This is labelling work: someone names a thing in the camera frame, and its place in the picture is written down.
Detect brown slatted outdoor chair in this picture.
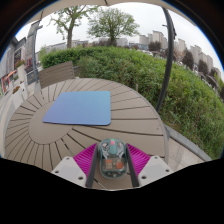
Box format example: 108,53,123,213
38,60,77,90

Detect group of distant buildings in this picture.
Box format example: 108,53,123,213
138,30,222,78

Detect transparent green computer mouse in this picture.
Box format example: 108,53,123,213
97,138,129,179

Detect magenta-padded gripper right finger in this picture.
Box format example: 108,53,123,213
123,143,174,188

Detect dark curved umbrella pole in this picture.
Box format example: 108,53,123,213
155,6,178,114

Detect white flower planter box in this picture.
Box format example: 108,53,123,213
9,85,26,108
14,59,28,84

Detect tree with sparse crown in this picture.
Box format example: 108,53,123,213
49,4,98,50

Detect green hedge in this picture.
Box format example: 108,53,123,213
40,45,224,160

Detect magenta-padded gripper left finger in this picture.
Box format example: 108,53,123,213
50,143,100,190

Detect tree with dense round crown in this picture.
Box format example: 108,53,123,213
87,7,140,47

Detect blue rectangular mouse pad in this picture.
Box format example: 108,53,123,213
42,90,112,127

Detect beige umbrella canopy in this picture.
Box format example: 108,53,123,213
26,0,198,28

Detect dark standing sign board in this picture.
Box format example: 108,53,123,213
25,21,43,84

